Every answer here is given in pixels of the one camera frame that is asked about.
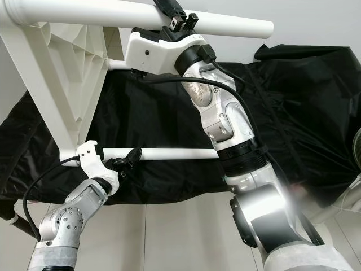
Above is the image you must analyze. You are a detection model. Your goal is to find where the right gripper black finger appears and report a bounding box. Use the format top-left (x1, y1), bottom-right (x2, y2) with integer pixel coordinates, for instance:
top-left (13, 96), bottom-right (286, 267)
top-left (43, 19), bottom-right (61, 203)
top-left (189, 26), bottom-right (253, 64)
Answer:
top-left (153, 0), bottom-right (186, 18)

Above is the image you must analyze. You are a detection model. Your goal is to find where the white plastic table top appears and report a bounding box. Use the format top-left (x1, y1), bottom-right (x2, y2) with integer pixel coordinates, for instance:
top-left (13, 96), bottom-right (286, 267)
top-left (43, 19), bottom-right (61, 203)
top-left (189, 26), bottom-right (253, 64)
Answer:
top-left (0, 0), bottom-right (112, 165)

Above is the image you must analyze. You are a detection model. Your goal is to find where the black cloth table cover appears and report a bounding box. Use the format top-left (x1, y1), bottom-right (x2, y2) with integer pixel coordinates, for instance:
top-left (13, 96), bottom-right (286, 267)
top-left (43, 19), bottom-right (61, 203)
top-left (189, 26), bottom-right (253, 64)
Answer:
top-left (0, 44), bottom-right (361, 207)

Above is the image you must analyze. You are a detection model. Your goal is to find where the white round stool base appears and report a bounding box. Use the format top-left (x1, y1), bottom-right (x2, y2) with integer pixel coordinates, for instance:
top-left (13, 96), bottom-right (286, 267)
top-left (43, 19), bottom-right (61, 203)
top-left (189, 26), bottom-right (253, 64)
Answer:
top-left (310, 175), bottom-right (361, 224)

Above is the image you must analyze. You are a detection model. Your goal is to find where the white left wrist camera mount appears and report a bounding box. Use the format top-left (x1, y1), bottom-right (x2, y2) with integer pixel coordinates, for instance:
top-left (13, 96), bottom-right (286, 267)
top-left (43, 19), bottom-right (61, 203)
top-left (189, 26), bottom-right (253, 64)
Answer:
top-left (76, 140), bottom-right (120, 181)

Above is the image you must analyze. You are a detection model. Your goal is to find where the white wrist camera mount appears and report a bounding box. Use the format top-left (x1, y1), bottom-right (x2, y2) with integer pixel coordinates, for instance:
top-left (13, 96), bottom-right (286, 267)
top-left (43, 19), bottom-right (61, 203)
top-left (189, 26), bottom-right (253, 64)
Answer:
top-left (125, 28), bottom-right (204, 77)
top-left (76, 140), bottom-right (120, 181)

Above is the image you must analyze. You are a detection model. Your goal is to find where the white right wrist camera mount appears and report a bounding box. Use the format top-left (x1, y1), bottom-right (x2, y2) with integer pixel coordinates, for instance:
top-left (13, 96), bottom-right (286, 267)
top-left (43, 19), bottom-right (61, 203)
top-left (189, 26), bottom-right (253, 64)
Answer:
top-left (125, 28), bottom-right (204, 77)

